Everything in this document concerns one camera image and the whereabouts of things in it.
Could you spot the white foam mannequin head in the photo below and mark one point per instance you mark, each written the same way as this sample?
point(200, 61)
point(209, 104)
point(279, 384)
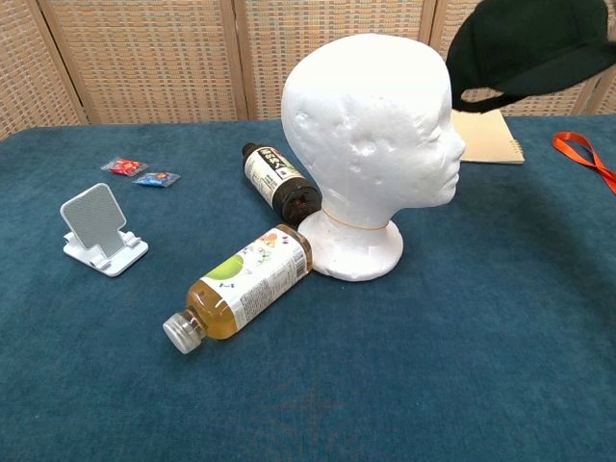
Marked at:
point(370, 144)

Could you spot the blue candy packet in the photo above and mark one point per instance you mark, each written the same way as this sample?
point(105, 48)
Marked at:
point(155, 179)

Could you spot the black baseball cap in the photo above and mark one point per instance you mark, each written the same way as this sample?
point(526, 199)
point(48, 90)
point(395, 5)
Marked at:
point(524, 53)

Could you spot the dark drink bottle white label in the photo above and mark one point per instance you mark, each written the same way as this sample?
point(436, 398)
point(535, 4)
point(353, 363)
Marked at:
point(276, 180)

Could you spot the white folding phone stand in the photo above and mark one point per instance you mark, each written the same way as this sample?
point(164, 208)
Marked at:
point(98, 228)

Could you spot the yellow rubber band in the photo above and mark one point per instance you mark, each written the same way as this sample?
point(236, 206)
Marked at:
point(353, 224)

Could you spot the yellow juice bottle fruit label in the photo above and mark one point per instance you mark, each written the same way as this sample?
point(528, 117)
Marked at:
point(250, 284)

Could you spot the cream spiral notebook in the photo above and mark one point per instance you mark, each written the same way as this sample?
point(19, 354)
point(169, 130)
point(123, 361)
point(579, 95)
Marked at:
point(488, 139)

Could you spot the red candy packet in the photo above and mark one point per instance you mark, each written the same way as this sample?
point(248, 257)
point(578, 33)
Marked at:
point(124, 166)

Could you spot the woven folding screen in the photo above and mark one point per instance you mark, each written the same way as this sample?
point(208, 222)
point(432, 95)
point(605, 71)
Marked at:
point(159, 58)

